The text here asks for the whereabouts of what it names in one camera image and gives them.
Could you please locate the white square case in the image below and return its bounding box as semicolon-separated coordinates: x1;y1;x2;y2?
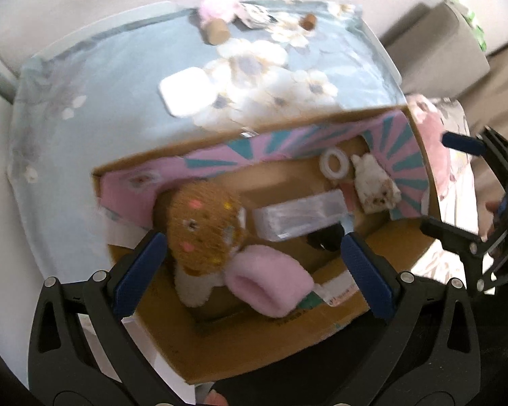
158;68;214;118

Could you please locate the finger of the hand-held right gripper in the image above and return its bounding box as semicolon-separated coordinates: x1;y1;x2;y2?
420;217;485;258
441;130;487;156

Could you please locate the small translucent plastic box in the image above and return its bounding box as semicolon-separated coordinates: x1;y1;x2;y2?
254;190;350;242

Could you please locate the pink fluffy toy, cork base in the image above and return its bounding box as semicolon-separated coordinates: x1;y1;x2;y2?
197;0;240;22

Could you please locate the blue floral tablecloth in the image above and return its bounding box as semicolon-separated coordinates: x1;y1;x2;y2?
6;0;407;390

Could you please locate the white ring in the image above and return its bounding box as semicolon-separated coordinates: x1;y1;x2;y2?
319;149;348;180

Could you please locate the green white bottle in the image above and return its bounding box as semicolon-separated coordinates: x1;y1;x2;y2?
446;0;489;53

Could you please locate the cork cylinder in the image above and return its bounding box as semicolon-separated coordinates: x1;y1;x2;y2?
203;19;230;46

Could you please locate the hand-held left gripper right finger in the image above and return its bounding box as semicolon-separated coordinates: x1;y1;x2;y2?
326;233;482;406

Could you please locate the brown cookie plush toy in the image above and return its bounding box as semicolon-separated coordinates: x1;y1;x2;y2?
165;180;250;307

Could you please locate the pink fluffy sock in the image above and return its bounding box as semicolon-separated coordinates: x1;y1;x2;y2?
224;243;316;318

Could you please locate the cardboard box with pink print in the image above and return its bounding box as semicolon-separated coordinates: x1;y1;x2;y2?
91;104;443;385

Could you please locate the small dark object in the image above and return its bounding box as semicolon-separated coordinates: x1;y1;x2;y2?
307;226;345;251

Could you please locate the beige chair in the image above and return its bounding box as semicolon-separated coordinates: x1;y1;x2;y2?
381;2;492;94

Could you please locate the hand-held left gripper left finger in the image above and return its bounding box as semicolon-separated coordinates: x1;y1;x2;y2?
27;229;183;406

